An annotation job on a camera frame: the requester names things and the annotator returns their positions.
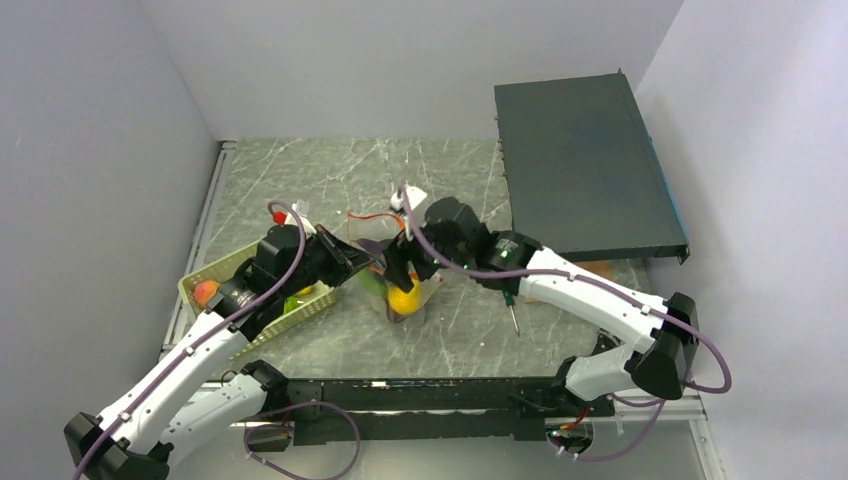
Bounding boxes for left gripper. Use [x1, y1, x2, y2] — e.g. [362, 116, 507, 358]
[279, 224, 376, 298]

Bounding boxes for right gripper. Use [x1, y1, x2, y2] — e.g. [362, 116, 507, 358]
[382, 209, 471, 292]

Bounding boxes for yellow toy fruit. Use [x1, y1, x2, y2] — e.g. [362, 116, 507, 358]
[386, 278, 423, 315]

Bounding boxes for clear zip top bag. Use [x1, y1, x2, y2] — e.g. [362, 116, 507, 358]
[345, 212, 444, 325]

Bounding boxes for dark purple toy eggplant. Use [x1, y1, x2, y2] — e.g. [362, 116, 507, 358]
[355, 238, 387, 267]

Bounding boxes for green toy cucumber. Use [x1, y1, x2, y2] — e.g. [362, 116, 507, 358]
[357, 269, 387, 299]

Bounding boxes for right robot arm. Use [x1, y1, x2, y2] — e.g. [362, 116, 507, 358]
[384, 187, 699, 415]

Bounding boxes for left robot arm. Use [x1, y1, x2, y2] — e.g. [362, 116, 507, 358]
[64, 225, 373, 479]

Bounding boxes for green plastic basket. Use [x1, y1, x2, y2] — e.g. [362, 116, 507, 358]
[177, 240, 337, 360]

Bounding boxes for red toy tomato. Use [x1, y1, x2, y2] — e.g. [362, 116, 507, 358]
[193, 279, 220, 309]

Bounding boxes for wooden board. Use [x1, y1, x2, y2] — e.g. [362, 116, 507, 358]
[528, 260, 650, 295]

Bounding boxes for dark green metal case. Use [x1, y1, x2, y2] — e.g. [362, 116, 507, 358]
[494, 71, 690, 262]

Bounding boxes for black pliers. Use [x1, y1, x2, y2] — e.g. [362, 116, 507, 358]
[588, 331, 621, 368]

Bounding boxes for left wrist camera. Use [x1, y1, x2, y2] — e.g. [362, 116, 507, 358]
[267, 200, 316, 236]

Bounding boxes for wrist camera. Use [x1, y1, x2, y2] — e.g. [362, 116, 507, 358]
[267, 200, 316, 236]
[389, 185, 429, 225]

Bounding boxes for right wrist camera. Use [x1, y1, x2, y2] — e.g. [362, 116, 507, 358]
[389, 185, 429, 225]

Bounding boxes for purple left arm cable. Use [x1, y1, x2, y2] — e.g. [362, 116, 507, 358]
[71, 199, 362, 480]

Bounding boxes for green handled screwdriver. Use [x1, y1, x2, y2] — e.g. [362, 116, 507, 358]
[502, 292, 521, 337]

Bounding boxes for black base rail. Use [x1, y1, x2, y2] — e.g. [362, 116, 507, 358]
[249, 377, 615, 446]

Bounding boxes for aluminium frame rail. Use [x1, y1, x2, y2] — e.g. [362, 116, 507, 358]
[158, 140, 238, 361]

